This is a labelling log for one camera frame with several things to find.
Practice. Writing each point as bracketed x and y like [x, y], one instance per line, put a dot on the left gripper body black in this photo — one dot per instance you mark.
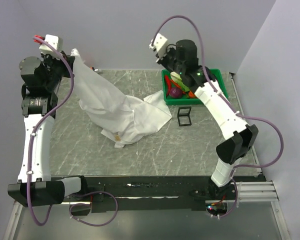
[56, 68]

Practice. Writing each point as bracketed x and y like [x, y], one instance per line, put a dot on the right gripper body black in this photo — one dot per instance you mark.
[168, 61]

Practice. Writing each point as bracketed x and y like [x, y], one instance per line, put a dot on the white garment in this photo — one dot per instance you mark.
[115, 112]

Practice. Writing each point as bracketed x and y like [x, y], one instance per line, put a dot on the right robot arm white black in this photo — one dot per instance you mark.
[181, 58]

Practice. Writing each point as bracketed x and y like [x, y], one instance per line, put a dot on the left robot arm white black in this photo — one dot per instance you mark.
[41, 76]

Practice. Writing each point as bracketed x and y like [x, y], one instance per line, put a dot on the gold brooch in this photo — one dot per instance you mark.
[117, 138]

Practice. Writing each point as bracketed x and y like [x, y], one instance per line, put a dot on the toy cabbage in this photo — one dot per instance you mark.
[178, 80]

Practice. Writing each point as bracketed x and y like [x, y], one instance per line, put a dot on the toy red chili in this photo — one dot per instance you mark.
[168, 83]

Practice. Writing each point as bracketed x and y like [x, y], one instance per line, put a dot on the green plastic basket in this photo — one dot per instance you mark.
[184, 100]

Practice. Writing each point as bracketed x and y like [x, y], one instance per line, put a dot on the toy purple onion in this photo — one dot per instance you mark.
[175, 93]

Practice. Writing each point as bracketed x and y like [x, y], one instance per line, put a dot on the toy orange bell pepper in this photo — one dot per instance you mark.
[191, 95]

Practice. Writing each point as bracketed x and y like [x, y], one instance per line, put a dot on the orange cylinder tool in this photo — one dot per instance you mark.
[96, 70]

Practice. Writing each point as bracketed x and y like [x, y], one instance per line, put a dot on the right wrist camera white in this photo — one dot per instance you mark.
[159, 46]

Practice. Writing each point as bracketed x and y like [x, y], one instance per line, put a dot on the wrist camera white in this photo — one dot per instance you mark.
[54, 41]
[159, 46]

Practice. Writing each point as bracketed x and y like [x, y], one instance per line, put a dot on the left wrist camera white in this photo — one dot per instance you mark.
[54, 41]

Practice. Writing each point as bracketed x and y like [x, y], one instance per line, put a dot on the small black frame stand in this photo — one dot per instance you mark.
[184, 112]

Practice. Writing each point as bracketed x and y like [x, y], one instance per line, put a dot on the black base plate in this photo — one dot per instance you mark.
[108, 202]

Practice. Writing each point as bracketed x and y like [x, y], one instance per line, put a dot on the aluminium rail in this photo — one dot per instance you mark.
[257, 191]

